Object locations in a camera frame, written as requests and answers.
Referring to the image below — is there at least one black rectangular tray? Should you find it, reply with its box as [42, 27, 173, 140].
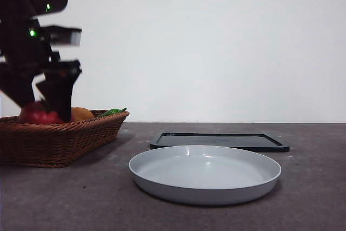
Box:
[150, 131, 290, 154]

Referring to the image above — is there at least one green pepper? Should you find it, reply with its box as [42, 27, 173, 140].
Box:
[96, 108, 128, 119]

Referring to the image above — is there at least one brown wicker basket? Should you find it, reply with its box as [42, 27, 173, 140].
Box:
[0, 109, 130, 169]

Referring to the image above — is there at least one grey round plate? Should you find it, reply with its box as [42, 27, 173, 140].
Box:
[128, 144, 282, 206]

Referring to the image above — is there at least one red tomato with green stem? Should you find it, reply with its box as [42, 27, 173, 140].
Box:
[18, 101, 75, 124]

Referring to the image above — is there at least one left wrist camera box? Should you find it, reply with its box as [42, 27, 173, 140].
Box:
[41, 25, 83, 47]

